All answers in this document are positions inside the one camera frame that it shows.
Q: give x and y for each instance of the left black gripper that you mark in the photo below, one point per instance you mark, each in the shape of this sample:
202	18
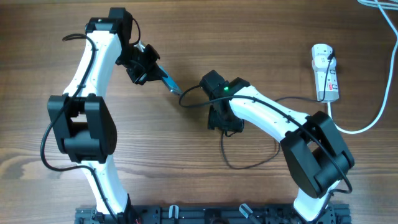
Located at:
146	74

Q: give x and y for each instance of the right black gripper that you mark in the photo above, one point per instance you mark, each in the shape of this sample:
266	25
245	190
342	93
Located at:
237	126

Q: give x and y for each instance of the turquoise screen Galaxy smartphone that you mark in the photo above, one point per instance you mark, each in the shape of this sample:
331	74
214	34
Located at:
172	86

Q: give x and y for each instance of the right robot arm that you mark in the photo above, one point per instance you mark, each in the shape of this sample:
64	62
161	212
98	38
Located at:
315	152

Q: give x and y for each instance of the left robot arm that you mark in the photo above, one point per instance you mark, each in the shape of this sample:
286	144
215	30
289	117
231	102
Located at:
82	134

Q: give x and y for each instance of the white power strip socket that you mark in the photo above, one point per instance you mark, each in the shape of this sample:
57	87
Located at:
324	67

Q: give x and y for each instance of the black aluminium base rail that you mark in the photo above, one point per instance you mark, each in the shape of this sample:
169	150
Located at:
271	213

